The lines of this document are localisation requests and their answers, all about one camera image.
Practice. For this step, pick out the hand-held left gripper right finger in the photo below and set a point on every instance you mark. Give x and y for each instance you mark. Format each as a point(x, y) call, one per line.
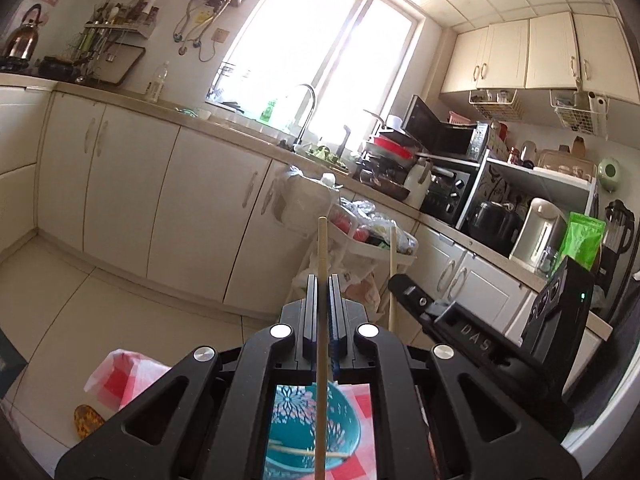
point(334, 330)

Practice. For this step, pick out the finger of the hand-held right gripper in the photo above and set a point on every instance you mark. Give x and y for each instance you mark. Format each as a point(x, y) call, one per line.
point(412, 296)

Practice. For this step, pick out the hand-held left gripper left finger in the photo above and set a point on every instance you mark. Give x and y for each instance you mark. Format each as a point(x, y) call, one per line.
point(311, 320)

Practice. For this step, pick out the long wooden chopstick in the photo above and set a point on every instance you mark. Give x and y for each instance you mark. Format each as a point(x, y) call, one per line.
point(393, 260)
point(295, 454)
point(323, 250)

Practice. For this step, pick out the teal floral cutout basket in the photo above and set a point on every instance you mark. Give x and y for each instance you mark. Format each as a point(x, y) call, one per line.
point(345, 410)

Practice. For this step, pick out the pink plastic bag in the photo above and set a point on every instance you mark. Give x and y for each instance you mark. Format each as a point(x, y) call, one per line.
point(365, 290)

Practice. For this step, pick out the white rolling cart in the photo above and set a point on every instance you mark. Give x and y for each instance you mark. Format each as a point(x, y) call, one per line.
point(370, 249)

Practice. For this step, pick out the glass jar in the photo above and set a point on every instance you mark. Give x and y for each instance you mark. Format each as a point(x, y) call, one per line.
point(550, 262)

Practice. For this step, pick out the small white plastic bag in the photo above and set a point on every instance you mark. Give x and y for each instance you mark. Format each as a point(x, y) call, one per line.
point(345, 260)

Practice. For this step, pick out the cream lower cabinets with drawers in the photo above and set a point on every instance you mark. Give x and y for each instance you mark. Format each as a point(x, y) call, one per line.
point(480, 280)

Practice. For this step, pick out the clear plastic grocery bags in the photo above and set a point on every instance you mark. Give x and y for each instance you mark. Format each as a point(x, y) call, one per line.
point(385, 222)

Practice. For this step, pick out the green foil bag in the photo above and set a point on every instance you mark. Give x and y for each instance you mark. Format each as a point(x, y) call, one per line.
point(582, 240)

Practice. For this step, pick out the white electric water boiler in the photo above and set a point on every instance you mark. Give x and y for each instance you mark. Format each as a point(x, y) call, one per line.
point(537, 235)

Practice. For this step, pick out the black toaster oven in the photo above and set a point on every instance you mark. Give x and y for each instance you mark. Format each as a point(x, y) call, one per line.
point(447, 190)

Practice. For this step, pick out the large white trash bag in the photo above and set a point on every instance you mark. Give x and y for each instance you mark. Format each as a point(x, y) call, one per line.
point(305, 200)

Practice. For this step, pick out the stack of pans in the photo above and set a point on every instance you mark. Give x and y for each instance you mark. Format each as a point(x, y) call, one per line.
point(392, 160)

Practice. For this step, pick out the white counter shelf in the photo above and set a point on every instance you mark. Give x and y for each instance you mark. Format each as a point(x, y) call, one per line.
point(550, 180)

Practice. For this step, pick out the black microwave oven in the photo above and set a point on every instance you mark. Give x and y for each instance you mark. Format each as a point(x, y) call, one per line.
point(445, 135)

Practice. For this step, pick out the red checked plastic tablecloth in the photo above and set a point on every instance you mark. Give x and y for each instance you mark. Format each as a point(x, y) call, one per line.
point(125, 375)

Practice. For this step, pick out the green dish soap bottle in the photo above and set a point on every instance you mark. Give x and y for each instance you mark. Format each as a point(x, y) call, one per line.
point(268, 110)

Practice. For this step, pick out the chrome sink faucet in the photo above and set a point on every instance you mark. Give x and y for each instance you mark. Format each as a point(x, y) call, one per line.
point(311, 105)

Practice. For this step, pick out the cream lower cabinets under window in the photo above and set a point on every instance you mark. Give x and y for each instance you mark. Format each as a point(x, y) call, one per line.
point(125, 185)

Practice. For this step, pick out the kitchen window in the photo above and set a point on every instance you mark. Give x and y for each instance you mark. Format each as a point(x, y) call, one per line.
point(320, 50)

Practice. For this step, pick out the clear plastic bottle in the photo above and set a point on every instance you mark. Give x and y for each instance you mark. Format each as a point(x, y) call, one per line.
point(156, 85)

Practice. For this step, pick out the dark cutting board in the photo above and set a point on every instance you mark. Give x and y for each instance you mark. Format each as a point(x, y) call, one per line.
point(122, 62)

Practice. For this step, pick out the black cooking pot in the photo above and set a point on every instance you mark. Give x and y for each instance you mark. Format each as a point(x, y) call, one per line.
point(55, 66)

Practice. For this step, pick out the copper kettle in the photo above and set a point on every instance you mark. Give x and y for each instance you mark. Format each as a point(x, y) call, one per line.
point(22, 40)

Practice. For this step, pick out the cream upper wall cabinets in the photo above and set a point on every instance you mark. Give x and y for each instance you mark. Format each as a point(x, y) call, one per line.
point(550, 50)

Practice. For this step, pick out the wall socket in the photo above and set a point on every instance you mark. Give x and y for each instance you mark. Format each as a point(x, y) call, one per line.
point(220, 35)

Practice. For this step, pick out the wall utensil rack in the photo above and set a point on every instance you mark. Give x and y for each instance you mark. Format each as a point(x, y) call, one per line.
point(112, 20)

